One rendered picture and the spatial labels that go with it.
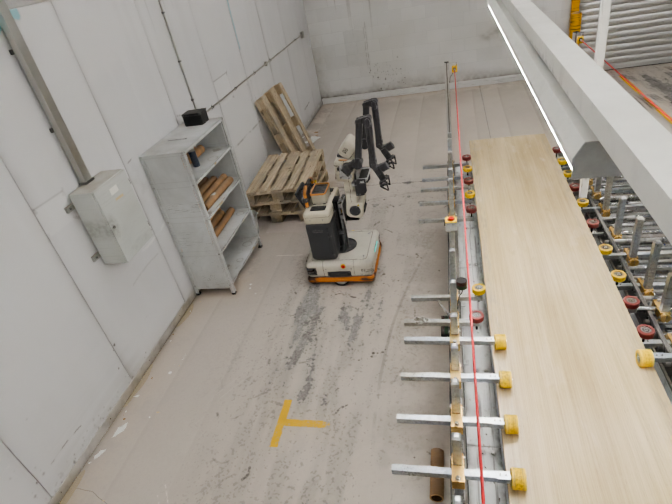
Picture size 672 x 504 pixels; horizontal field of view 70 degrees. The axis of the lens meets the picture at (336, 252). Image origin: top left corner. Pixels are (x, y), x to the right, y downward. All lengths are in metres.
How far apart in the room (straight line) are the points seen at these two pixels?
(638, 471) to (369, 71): 8.92
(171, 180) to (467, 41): 6.95
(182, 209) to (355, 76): 6.41
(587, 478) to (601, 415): 0.32
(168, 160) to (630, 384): 3.67
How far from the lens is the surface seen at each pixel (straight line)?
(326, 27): 10.20
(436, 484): 3.15
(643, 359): 2.66
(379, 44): 10.10
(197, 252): 4.83
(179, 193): 4.54
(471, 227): 4.16
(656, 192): 0.77
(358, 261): 4.49
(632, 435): 2.44
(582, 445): 2.36
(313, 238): 4.45
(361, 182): 4.23
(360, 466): 3.34
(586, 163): 1.12
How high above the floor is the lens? 2.80
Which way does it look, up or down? 33 degrees down
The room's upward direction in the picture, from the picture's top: 12 degrees counter-clockwise
